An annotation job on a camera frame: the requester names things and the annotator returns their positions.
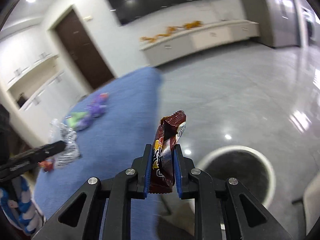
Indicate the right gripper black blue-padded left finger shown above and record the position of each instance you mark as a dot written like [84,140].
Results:
[101,209]

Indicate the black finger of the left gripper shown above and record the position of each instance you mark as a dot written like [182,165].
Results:
[28,160]

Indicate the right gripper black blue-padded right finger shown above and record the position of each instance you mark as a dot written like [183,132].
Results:
[223,208]

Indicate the brown snack wrapper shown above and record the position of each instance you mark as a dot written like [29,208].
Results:
[168,133]

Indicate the purple wrapper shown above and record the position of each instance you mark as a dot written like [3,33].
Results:
[98,106]

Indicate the white round trash bin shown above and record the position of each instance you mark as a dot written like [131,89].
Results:
[246,164]

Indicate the small red wrapper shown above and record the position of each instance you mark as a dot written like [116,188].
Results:
[47,165]

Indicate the blue white striped glove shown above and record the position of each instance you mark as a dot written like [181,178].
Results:
[19,207]

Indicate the silver striped wrapper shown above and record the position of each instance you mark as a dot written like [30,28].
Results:
[62,132]

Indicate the blue fluffy blanket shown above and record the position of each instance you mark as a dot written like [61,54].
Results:
[111,143]

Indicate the dark bag on shelf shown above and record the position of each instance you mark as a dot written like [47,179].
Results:
[21,100]

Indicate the green crumpled wrapper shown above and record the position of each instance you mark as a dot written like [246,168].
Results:
[79,121]

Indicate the dark brown door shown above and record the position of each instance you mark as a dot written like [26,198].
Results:
[82,51]

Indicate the white TV cabinet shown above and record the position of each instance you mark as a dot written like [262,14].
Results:
[187,42]

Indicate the golden dragon ornament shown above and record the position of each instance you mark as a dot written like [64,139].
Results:
[168,32]

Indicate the golden tiger ornament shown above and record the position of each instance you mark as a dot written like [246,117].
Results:
[192,25]

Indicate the grey refrigerator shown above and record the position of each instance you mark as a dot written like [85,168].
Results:
[284,23]

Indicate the white wall cupboard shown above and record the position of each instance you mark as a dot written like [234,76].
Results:
[34,62]

